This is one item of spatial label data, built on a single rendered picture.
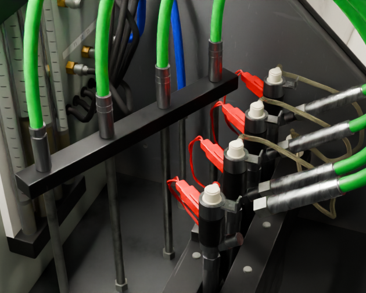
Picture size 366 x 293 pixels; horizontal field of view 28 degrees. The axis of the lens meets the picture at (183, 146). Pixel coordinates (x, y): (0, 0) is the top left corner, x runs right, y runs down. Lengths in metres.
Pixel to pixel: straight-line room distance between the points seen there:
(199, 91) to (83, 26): 0.20
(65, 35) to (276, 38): 0.28
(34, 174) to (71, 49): 0.24
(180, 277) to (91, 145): 0.19
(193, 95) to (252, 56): 0.12
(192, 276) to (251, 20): 0.35
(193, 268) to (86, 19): 0.38
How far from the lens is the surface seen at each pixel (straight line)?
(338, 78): 1.00
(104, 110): 0.84
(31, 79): 0.76
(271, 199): 0.72
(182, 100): 0.92
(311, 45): 0.98
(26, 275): 1.05
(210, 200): 0.74
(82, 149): 0.85
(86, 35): 1.04
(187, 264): 0.87
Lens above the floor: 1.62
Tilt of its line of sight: 38 degrees down
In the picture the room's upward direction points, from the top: 1 degrees counter-clockwise
